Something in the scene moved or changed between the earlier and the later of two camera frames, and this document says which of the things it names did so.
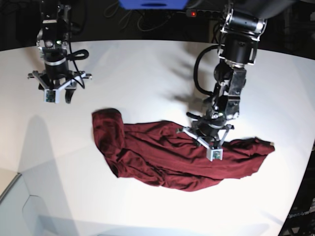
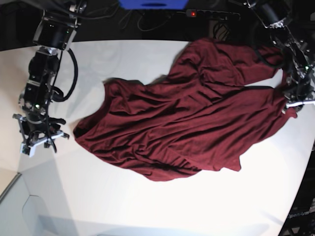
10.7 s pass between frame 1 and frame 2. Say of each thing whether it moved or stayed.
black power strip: stayed
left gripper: moved
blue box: stayed
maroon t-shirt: moved
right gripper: moved
